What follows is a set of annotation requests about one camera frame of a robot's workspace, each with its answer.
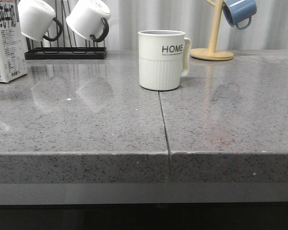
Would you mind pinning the black wire mug rack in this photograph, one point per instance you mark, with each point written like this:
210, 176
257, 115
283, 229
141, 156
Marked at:
69, 45

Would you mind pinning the white mug black handle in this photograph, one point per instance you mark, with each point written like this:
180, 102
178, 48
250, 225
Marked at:
36, 17
89, 20

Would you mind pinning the wooden mug tree stand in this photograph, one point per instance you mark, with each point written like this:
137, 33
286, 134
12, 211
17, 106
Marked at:
211, 53

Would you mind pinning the white blue milk carton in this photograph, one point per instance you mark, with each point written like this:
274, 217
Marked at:
12, 59

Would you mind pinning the blue mug on stand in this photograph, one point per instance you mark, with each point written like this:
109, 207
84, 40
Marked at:
239, 13

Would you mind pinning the cream HOME ribbed mug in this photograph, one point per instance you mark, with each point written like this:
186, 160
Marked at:
163, 59

